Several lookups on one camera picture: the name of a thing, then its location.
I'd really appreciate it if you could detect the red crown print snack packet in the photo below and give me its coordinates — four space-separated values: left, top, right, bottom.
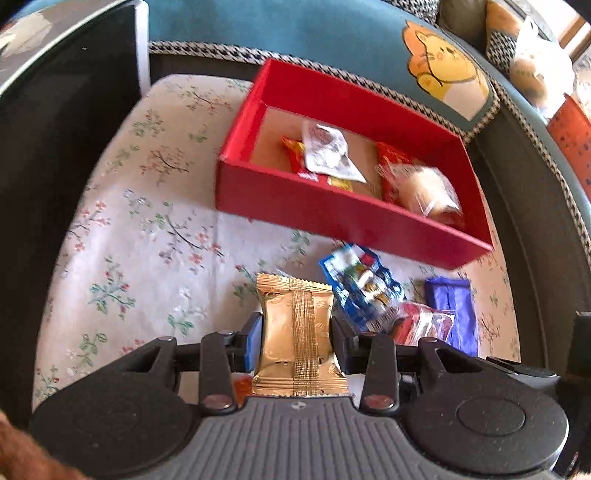
375 142 416 206

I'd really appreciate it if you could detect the grey cushion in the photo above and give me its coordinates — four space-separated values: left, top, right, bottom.
436 0 490 42

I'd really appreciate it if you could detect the small blue snack packet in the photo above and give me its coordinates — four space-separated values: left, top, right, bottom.
318 244 405 325

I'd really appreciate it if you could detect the blue houndstooth-edged sofa cover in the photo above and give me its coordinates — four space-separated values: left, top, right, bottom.
480 60 591 208

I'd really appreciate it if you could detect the round pastry clear packet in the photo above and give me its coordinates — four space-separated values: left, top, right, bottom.
385 164 465 227

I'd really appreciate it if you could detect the gold snack packet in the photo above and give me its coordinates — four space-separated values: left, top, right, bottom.
252 272 350 398

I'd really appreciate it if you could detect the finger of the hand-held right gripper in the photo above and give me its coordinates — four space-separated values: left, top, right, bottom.
488 356 561 387

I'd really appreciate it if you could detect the long white snack packet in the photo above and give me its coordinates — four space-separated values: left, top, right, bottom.
301 119 368 184

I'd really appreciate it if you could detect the small orange houndstooth pillow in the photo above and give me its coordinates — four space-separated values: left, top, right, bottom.
485 0 523 65

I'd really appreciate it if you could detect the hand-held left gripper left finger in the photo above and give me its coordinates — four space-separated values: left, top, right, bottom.
110 313 265 413

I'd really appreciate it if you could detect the white plastic bag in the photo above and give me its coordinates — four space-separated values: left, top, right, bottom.
510 16 576 110

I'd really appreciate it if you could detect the orange plastic basket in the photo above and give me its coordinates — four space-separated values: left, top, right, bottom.
547 92 591 171

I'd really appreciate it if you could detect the person's left forearm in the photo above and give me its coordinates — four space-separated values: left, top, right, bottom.
0 413 88 480

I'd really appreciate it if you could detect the yellow red snack packet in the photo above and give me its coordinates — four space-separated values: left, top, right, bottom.
281 135 357 193

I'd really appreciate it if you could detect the purple snack packet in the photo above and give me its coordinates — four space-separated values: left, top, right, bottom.
424 276 479 357

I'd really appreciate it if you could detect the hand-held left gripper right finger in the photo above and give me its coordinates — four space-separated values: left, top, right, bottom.
329 314 498 415

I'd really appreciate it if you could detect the red clear cracker packet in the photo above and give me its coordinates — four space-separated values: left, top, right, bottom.
390 301 456 345

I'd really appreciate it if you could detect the red cardboard box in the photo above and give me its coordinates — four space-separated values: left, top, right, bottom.
215 58 495 271

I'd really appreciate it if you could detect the blue lion sofa cover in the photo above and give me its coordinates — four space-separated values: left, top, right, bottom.
148 0 502 147

